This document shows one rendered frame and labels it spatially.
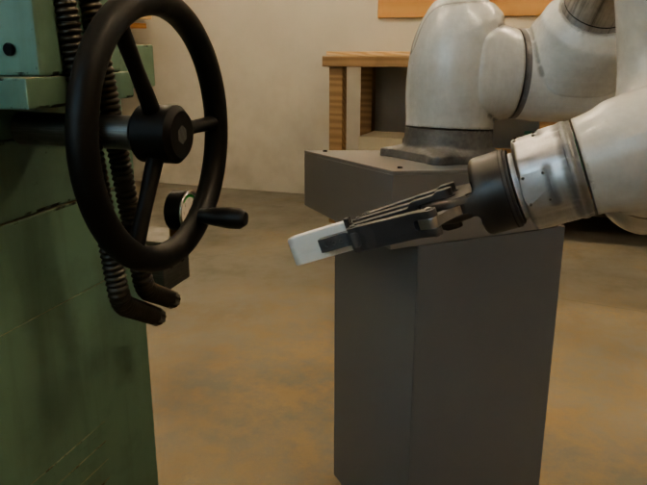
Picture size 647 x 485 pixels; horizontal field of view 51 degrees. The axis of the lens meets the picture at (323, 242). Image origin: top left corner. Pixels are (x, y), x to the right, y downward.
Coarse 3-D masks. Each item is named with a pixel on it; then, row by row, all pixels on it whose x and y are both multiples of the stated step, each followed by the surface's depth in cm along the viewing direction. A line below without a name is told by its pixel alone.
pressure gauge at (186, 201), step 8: (176, 192) 101; (184, 192) 101; (192, 192) 102; (168, 200) 100; (176, 200) 100; (184, 200) 100; (192, 200) 103; (168, 208) 100; (176, 208) 99; (184, 208) 101; (168, 216) 100; (176, 216) 100; (184, 216) 101; (168, 224) 101; (176, 224) 100
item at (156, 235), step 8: (152, 232) 106; (160, 232) 106; (168, 232) 106; (152, 240) 102; (160, 240) 102; (184, 264) 108; (152, 272) 102; (160, 272) 102; (168, 272) 103; (176, 272) 106; (184, 272) 108; (160, 280) 102; (168, 280) 103; (176, 280) 106; (168, 288) 104
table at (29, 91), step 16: (144, 48) 98; (144, 64) 99; (0, 80) 64; (16, 80) 63; (32, 80) 64; (48, 80) 66; (64, 80) 68; (128, 80) 79; (0, 96) 64; (16, 96) 64; (32, 96) 64; (48, 96) 66; (64, 96) 68; (128, 96) 79
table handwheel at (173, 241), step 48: (144, 0) 64; (96, 48) 58; (192, 48) 76; (96, 96) 58; (144, 96) 67; (48, 144) 74; (96, 144) 58; (144, 144) 69; (192, 144) 72; (96, 192) 59; (144, 192) 69; (96, 240) 63; (144, 240) 68; (192, 240) 77
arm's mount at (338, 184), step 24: (312, 168) 127; (336, 168) 118; (360, 168) 110; (384, 168) 103; (408, 168) 104; (432, 168) 105; (456, 168) 107; (312, 192) 128; (336, 192) 119; (360, 192) 110; (384, 192) 103; (408, 192) 102; (336, 216) 120; (360, 216) 111; (432, 240) 107; (456, 240) 109
